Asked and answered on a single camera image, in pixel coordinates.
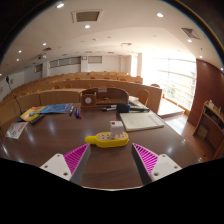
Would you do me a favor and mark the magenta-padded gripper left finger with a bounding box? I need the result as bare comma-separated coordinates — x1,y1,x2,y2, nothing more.
39,143,92,186

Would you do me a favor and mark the yellow power strip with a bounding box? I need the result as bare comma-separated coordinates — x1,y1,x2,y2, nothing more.
84,131,130,149

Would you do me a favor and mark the blue book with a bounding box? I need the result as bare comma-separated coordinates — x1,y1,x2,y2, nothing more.
39,102,74,115

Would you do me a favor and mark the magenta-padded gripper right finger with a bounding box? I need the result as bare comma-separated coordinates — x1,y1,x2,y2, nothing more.
130,142,183,186

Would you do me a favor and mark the group of ceiling lights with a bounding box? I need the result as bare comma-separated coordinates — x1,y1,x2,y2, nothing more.
16,2,224,73

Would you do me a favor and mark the black pen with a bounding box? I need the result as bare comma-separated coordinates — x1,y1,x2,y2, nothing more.
99,105,118,112

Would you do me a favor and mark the square ceiling air vent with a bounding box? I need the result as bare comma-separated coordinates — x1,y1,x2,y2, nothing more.
71,9,104,24

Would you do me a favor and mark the wooden desk organizer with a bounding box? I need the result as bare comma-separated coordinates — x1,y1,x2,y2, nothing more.
80,87,130,108

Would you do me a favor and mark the group of wooden chairs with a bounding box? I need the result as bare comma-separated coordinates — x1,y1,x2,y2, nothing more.
49,74,144,90

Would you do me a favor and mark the grilled ceiling air vent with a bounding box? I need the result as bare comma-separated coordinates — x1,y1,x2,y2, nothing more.
180,27,201,41

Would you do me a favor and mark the wooden chair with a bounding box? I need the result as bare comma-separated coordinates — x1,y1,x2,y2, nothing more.
135,88,150,107

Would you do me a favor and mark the wooden shelf unit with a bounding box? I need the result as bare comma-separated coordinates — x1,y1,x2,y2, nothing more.
192,99,224,160

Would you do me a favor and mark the black board eraser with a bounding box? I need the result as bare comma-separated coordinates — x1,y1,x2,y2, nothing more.
30,113,46,126

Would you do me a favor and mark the white notebook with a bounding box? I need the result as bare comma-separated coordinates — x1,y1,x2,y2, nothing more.
119,110,165,133

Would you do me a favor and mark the yellow book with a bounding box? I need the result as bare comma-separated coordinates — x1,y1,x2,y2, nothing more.
19,106,47,122

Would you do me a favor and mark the black handheld microphone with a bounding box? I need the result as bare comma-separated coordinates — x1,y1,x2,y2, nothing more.
115,102,151,114

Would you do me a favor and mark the white and red leaflet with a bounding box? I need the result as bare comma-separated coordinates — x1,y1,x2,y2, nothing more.
4,121,29,140

